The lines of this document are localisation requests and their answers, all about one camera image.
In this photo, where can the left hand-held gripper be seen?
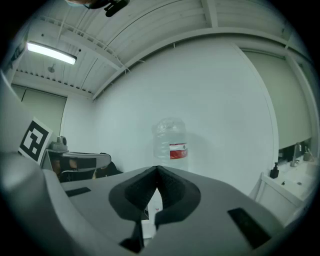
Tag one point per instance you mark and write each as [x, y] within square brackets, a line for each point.
[35, 140]

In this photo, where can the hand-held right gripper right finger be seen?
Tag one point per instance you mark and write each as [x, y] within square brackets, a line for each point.
[212, 212]

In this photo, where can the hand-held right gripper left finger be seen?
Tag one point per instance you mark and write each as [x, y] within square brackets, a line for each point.
[100, 212]

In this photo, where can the white water dispenser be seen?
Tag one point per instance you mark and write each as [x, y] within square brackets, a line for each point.
[153, 220]

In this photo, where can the clear water jug red label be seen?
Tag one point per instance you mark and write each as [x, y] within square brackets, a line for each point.
[170, 140]

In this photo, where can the white vanity cabinet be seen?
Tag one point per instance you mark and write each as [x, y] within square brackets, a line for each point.
[280, 192]

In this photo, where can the black soap dispenser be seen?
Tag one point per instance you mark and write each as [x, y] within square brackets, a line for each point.
[274, 171]

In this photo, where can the grey window blind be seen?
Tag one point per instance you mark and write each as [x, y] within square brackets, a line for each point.
[45, 107]
[282, 100]

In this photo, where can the chrome faucet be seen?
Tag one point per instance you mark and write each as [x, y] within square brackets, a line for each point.
[295, 155]

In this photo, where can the ceiling sprinkler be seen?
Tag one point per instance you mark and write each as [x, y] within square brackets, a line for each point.
[51, 68]

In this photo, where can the grey toothbrush cup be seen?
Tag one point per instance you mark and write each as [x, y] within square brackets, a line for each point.
[307, 155]

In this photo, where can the long ceiling light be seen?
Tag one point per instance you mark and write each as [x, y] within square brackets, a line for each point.
[51, 53]

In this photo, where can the person's head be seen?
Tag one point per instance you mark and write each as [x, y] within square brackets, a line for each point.
[75, 2]

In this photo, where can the black head camera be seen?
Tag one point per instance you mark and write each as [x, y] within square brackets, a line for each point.
[112, 6]

